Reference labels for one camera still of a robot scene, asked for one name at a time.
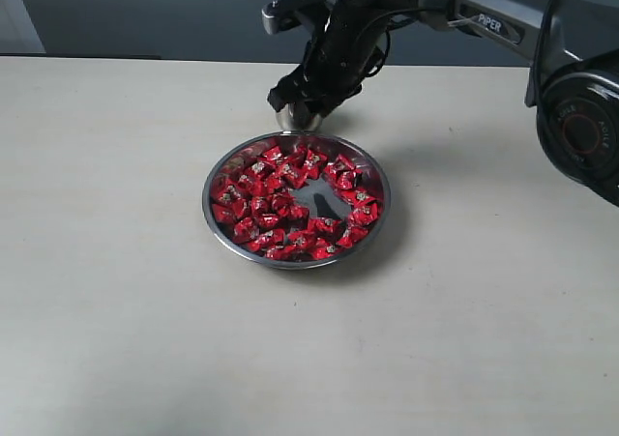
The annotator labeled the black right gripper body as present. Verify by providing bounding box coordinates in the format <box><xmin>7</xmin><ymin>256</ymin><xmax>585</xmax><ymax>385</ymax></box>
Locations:
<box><xmin>290</xmin><ymin>0</ymin><xmax>387</xmax><ymax>101</ymax></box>

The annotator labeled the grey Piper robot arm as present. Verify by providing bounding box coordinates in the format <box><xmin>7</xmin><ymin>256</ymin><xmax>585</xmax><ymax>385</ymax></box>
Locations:
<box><xmin>262</xmin><ymin>0</ymin><xmax>618</xmax><ymax>203</ymax></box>

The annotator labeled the small steel cup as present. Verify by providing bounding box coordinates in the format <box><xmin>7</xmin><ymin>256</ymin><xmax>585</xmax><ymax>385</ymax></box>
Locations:
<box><xmin>276</xmin><ymin>102</ymin><xmax>323</xmax><ymax>131</ymax></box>

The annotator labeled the round steel plate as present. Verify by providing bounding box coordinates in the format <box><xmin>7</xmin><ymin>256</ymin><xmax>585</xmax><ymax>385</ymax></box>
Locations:
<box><xmin>202</xmin><ymin>132</ymin><xmax>392</xmax><ymax>270</ymax></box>

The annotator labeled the red wrapped candy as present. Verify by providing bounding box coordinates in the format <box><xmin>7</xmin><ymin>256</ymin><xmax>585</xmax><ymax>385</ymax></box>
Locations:
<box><xmin>261</xmin><ymin>146</ymin><xmax>285</xmax><ymax>166</ymax></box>
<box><xmin>349</xmin><ymin>188</ymin><xmax>377</xmax><ymax>208</ymax></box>
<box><xmin>303</xmin><ymin>149</ymin><xmax>326</xmax><ymax>180</ymax></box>
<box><xmin>245</xmin><ymin>159</ymin><xmax>274</xmax><ymax>180</ymax></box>
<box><xmin>211</xmin><ymin>203</ymin><xmax>237</xmax><ymax>225</ymax></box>
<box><xmin>308</xmin><ymin>217</ymin><xmax>341</xmax><ymax>237</ymax></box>
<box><xmin>337</xmin><ymin>225</ymin><xmax>368</xmax><ymax>248</ymax></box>
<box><xmin>323</xmin><ymin>154</ymin><xmax>356</xmax><ymax>180</ymax></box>

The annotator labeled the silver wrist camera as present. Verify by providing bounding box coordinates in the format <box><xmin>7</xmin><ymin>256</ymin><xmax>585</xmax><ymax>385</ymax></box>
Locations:
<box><xmin>261</xmin><ymin>0</ymin><xmax>333</xmax><ymax>36</ymax></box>

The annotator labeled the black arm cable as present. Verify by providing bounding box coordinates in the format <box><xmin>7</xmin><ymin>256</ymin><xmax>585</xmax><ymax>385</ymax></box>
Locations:
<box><xmin>347</xmin><ymin>0</ymin><xmax>565</xmax><ymax>108</ymax></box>

